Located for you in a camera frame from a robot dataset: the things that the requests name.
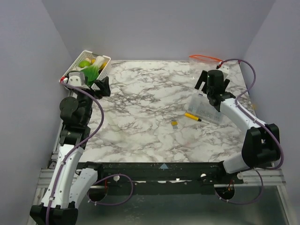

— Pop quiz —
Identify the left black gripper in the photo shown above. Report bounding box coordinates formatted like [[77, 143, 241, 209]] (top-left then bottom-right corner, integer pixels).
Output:
[[75, 76, 110, 124]]

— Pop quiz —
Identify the clear zip bag orange zipper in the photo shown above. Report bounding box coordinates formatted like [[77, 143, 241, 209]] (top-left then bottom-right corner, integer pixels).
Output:
[[189, 54, 222, 80]]

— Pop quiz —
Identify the white perforated plastic basket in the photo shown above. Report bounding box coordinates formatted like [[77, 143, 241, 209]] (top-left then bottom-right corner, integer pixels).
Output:
[[60, 50, 111, 91]]

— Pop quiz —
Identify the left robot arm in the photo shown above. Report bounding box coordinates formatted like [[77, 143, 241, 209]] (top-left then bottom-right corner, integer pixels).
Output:
[[30, 77, 111, 225]]

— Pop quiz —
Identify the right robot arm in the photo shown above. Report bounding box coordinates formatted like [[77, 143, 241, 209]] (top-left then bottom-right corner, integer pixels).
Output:
[[195, 69, 283, 184]]

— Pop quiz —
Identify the green bok choy toy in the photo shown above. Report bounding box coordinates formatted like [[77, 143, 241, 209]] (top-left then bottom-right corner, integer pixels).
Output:
[[81, 56, 105, 85]]

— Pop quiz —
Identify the yellow lemon toy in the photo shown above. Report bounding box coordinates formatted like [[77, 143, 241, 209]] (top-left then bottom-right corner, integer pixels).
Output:
[[99, 62, 108, 70]]

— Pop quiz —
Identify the light green cabbage toy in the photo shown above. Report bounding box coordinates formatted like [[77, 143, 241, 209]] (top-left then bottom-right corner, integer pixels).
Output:
[[78, 60, 90, 68]]

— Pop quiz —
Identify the clear plastic parts box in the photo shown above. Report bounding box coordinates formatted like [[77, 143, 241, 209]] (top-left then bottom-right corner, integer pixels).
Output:
[[187, 93, 224, 125]]

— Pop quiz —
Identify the yellow screwdriver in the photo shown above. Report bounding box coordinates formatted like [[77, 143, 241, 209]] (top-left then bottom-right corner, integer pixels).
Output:
[[184, 112, 202, 121]]

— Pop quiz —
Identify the small yellow electronic component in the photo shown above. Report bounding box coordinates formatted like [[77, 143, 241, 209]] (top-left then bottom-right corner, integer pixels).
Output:
[[171, 120, 178, 129]]

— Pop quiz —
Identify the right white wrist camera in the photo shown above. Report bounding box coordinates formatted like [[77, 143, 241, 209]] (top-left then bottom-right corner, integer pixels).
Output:
[[216, 62, 230, 78]]

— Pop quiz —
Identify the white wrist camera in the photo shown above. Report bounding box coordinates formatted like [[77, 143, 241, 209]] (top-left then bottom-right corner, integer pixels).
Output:
[[216, 62, 230, 78], [60, 71, 86, 87]]

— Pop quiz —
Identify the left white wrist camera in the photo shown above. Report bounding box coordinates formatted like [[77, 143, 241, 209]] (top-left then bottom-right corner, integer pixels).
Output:
[[60, 71, 86, 87]]

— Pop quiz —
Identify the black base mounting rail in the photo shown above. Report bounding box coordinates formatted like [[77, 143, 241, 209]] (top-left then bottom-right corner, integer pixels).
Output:
[[77, 162, 243, 195]]

